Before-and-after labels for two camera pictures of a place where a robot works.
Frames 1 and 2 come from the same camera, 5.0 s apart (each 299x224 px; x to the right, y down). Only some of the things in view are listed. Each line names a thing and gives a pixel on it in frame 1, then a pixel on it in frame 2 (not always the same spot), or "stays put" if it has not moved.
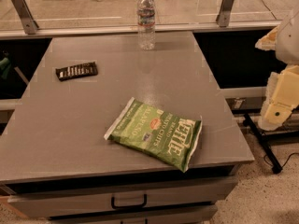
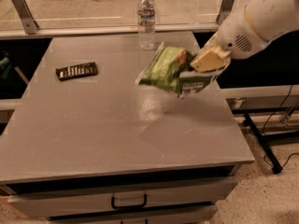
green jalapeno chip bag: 168,138 -> 171,68
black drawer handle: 129,206 stays put
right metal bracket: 223,17 stays put
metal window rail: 121,33 stays put
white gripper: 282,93 -> 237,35
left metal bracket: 29,23 stays put
